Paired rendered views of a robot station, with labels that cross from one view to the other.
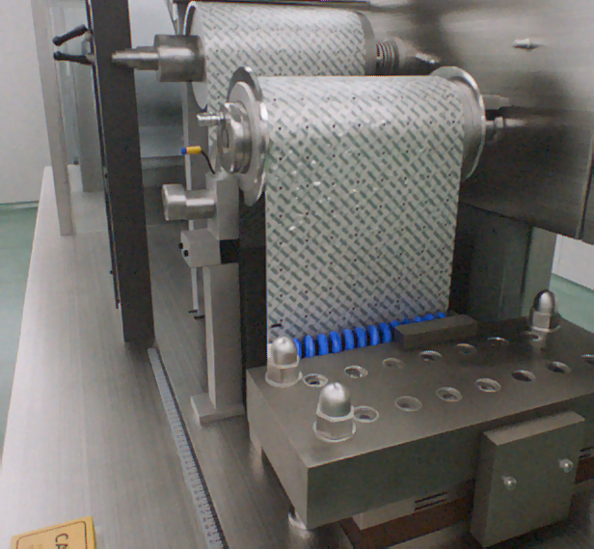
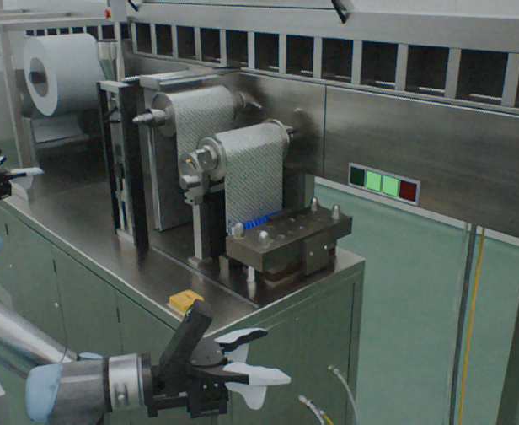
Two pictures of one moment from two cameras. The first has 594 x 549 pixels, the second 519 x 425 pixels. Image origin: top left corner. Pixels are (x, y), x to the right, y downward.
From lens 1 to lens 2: 1.20 m
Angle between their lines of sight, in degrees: 20
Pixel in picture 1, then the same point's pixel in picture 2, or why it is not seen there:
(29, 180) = not seen: outside the picture
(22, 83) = not seen: outside the picture
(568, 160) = (316, 152)
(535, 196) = (307, 164)
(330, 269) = (244, 199)
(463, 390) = (295, 231)
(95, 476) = (174, 285)
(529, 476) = (316, 251)
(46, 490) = (161, 291)
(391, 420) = (278, 240)
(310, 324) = (239, 219)
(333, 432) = (264, 244)
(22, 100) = not seen: outside the picture
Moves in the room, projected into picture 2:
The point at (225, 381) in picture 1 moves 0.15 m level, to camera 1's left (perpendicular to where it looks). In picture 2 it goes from (205, 248) to (158, 255)
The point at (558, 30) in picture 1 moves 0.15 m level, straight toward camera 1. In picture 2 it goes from (308, 108) to (310, 118)
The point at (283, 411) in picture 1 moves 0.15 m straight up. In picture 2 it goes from (246, 244) to (245, 196)
